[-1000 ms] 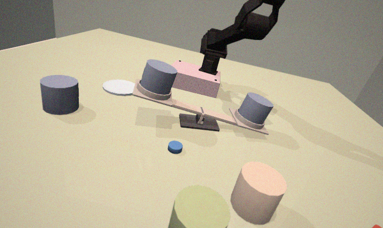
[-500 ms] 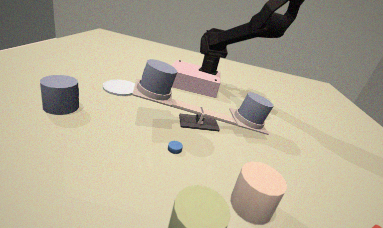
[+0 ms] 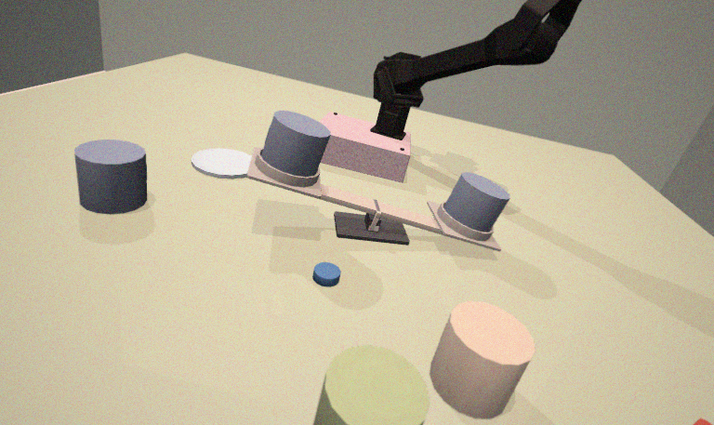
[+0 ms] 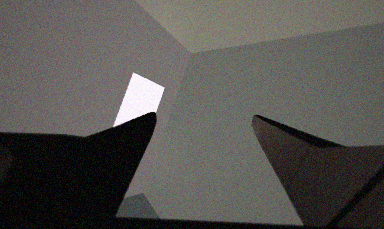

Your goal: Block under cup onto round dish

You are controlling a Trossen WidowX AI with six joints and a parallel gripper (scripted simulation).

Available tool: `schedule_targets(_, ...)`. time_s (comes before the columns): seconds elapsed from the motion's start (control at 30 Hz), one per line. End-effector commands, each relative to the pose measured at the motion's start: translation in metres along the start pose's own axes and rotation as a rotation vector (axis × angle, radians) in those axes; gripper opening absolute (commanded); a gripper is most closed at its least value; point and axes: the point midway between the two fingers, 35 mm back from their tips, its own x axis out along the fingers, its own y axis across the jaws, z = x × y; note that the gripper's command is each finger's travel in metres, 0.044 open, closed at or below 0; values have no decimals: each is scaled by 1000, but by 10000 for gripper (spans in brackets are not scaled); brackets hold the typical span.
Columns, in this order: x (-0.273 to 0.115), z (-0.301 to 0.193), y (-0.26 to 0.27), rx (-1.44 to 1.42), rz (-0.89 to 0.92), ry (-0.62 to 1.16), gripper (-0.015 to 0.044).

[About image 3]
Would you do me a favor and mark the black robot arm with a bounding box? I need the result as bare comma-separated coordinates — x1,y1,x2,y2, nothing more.
370,0,582,140

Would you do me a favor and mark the tan balance beam with round pans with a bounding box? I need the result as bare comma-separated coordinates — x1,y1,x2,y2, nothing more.
247,147,502,251

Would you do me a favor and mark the blue short cylinder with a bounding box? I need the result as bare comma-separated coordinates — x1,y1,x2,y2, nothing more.
312,262,341,287

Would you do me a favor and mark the white round dish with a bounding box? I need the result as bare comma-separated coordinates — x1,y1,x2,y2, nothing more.
192,149,252,179

